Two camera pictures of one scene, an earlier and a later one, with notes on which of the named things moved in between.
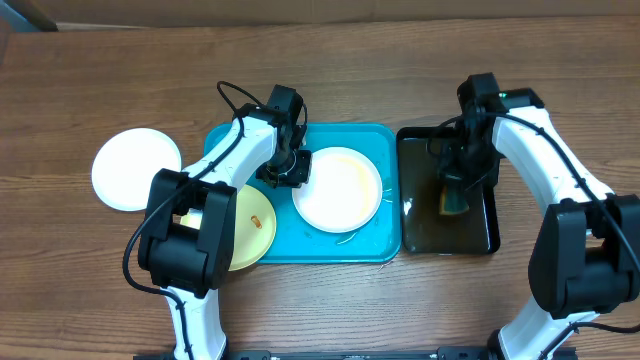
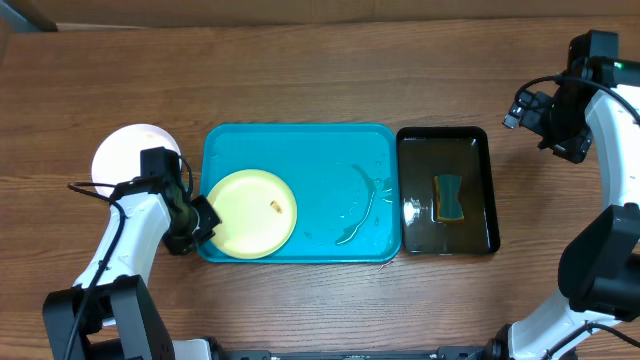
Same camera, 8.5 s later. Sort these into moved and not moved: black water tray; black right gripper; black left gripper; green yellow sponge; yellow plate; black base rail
Moved: yellow plate; black right gripper; green yellow sponge; black left gripper
Not moved: black water tray; black base rail
